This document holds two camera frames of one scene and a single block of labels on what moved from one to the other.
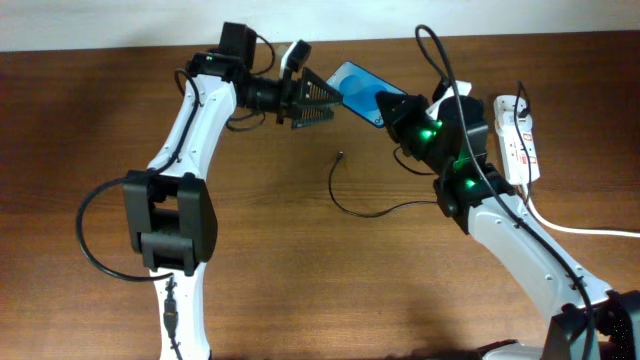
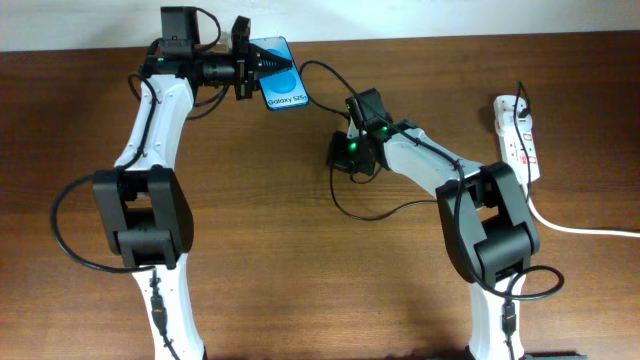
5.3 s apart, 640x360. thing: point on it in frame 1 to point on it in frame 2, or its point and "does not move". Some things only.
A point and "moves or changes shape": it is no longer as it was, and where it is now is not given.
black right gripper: [405, 126] to [340, 156]
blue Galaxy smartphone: [359, 88] moves or changes shape
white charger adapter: [507, 122] does not move
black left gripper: [294, 90] to [246, 76]
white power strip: [515, 155] does not move
